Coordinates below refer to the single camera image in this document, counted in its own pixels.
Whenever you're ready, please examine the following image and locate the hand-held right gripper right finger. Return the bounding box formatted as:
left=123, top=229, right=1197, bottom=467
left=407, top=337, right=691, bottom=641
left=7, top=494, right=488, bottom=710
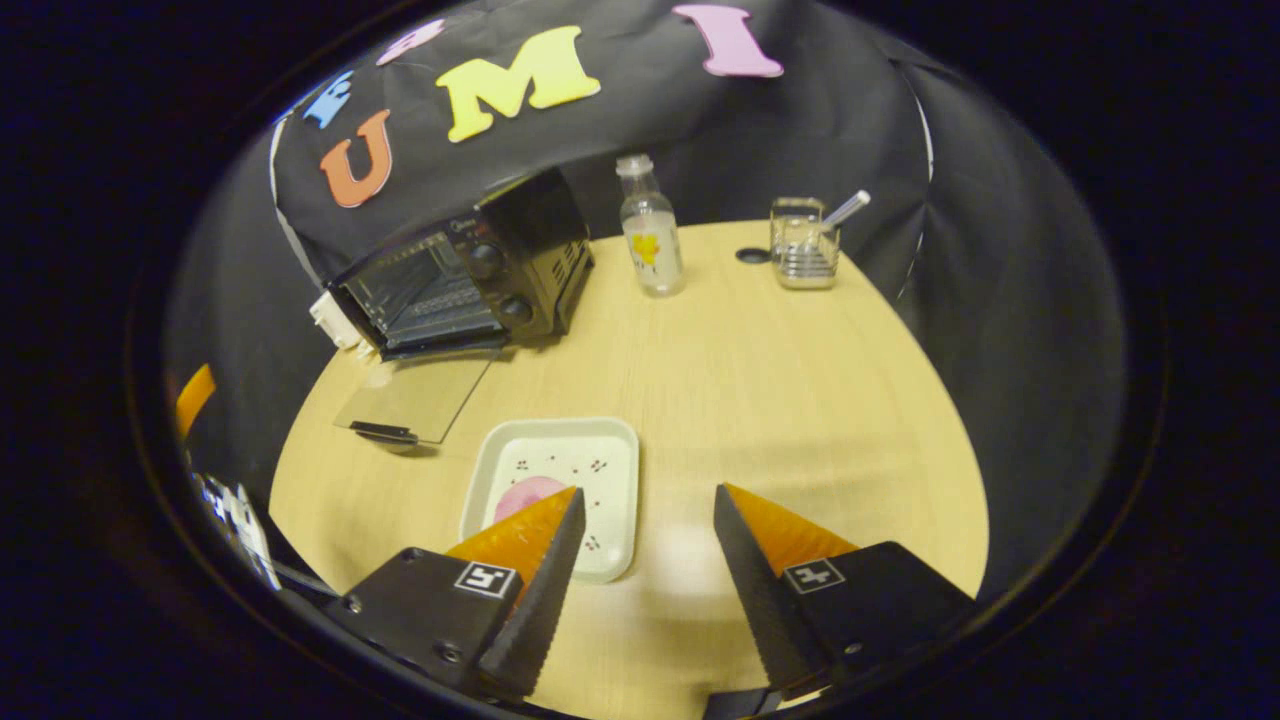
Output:
left=712, top=483, right=979, bottom=701

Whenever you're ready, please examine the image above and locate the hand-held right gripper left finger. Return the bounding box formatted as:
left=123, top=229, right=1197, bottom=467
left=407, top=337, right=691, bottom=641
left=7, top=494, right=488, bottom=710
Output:
left=335, top=487, right=588, bottom=701

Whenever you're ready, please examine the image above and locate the pink round food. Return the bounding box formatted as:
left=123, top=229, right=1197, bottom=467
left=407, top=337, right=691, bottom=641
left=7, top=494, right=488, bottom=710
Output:
left=494, top=476, right=571, bottom=524

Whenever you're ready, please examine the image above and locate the white square food plate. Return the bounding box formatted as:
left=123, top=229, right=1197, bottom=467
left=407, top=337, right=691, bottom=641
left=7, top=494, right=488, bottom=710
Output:
left=460, top=417, right=641, bottom=584

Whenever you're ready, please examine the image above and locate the black electric oven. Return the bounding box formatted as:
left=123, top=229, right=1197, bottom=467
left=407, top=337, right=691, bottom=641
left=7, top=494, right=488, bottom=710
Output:
left=328, top=168, right=595, bottom=453

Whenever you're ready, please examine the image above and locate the clear square holder cup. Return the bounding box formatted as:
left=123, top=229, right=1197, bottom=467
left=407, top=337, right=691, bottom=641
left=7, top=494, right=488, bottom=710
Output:
left=770, top=197, right=841, bottom=291

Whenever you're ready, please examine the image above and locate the clear glass bottle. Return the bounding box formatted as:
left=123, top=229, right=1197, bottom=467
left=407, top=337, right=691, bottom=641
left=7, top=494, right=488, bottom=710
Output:
left=615, top=154, right=687, bottom=298

